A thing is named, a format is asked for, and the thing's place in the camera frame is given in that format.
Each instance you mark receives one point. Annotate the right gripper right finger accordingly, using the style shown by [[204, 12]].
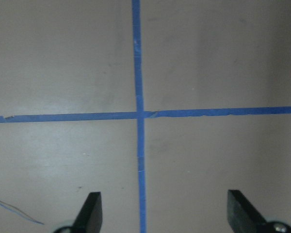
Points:
[[242, 216]]

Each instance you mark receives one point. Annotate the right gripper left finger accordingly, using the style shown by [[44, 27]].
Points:
[[90, 217]]

